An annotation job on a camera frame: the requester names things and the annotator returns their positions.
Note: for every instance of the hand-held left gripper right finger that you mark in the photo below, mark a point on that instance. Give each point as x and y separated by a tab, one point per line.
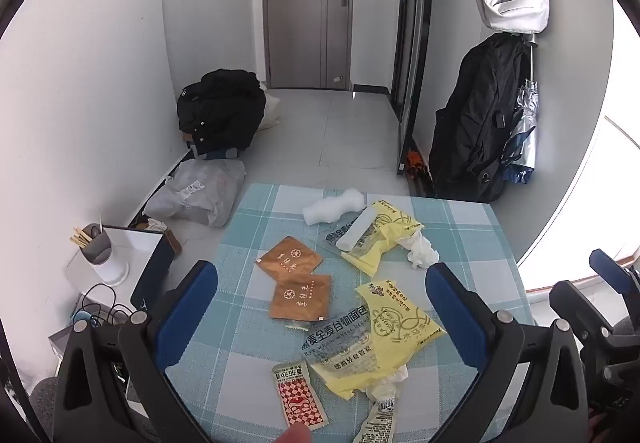
455	313

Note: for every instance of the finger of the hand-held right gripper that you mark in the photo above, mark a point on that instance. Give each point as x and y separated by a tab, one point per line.
575	303
607	265

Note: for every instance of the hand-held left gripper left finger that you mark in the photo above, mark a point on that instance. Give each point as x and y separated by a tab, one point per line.
192	308

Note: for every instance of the yellow clear bread wrapper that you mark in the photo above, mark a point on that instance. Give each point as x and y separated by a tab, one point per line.
395	223
400	323

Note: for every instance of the brown paper packet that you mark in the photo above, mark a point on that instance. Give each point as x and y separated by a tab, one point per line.
300	298
287	260

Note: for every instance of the white gauze roll package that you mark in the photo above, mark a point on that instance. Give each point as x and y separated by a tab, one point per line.
352	233

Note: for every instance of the white printed sachet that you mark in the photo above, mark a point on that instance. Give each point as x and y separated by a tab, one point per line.
375	423

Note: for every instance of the red checkered sachet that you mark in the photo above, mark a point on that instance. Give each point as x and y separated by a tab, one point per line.
300	403

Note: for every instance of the white tissue roll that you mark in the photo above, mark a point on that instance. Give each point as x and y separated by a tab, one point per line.
330	210

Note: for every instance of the person's left hand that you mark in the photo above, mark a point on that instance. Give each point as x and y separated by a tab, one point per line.
296	435

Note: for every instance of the blue checked tablecloth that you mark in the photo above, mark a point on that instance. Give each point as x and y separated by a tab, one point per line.
250	323

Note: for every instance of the bright window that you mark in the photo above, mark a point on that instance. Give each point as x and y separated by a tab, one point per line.
600	198

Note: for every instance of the white box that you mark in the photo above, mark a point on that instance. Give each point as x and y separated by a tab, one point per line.
135	258

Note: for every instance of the white round container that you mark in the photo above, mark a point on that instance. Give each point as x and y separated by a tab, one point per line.
115	273

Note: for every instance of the grey cup with wooden sticks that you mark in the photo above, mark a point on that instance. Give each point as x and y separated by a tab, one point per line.
97	245

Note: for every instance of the grey plastic bag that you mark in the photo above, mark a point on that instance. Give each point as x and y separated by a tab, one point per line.
200	193

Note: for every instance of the grey flat box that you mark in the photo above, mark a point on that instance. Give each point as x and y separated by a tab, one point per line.
60	340

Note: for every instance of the silver folded umbrella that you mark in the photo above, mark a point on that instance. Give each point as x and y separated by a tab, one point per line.
525	133

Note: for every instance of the orange plastic item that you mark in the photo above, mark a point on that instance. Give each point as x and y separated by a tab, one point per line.
415	162

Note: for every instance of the black backpack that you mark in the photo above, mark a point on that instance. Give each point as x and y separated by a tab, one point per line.
475	123

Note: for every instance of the black jacket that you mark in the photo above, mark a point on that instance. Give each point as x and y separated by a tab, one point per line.
220	113

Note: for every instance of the white cloth bag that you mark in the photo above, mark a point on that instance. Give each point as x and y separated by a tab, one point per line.
270	110

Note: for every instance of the silver coat rack pole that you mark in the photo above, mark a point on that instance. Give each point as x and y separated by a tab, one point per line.
533	53

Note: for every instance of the grey door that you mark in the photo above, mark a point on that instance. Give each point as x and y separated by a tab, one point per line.
295	23

